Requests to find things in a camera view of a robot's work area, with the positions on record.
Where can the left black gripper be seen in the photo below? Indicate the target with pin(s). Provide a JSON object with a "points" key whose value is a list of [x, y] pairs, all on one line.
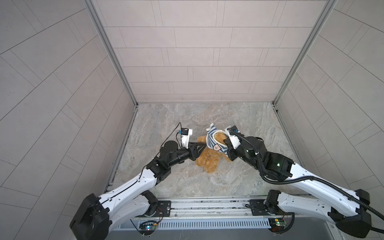
{"points": [[198, 146]]}

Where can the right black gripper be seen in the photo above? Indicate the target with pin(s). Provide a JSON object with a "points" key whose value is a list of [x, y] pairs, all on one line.
{"points": [[230, 153]]}

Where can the blue white striped knit sweater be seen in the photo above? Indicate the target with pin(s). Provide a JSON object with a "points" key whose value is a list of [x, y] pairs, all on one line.
{"points": [[215, 139]]}

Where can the brown teddy bear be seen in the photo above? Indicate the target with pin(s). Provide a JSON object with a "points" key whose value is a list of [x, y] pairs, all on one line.
{"points": [[209, 159]]}

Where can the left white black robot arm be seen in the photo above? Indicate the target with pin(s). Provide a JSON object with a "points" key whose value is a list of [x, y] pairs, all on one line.
{"points": [[98, 215]]}

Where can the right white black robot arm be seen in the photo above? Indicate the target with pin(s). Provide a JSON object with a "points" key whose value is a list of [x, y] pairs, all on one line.
{"points": [[349, 210]]}

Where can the right small circuit board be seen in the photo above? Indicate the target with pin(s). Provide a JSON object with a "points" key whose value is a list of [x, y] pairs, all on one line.
{"points": [[277, 225]]}

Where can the small circuit board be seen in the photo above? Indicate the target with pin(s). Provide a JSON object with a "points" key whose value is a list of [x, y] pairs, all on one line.
{"points": [[149, 226], [277, 225]]}

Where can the white ventilation grille strip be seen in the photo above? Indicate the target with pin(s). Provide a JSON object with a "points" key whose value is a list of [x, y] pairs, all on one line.
{"points": [[205, 224]]}

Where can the left small circuit board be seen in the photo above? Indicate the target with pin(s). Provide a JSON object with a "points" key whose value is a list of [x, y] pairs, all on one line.
{"points": [[149, 226]]}

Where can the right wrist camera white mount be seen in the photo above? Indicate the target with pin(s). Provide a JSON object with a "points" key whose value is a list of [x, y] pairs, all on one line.
{"points": [[234, 139]]}

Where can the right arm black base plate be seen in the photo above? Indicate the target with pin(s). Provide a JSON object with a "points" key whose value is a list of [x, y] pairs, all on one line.
{"points": [[258, 208]]}

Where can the aluminium mounting rail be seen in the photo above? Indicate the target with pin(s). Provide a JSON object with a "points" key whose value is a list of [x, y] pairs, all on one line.
{"points": [[222, 208]]}

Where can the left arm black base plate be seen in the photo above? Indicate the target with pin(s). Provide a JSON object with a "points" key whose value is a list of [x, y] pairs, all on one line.
{"points": [[162, 209]]}

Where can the right aluminium corner post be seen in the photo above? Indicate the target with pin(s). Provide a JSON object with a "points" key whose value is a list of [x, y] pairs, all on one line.
{"points": [[324, 15]]}

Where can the aluminium corner post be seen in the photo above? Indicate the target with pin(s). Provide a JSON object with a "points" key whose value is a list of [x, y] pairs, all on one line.
{"points": [[324, 15], [90, 7]]}

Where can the left aluminium corner post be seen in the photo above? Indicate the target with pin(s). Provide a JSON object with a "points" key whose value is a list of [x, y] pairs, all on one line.
{"points": [[90, 7]]}

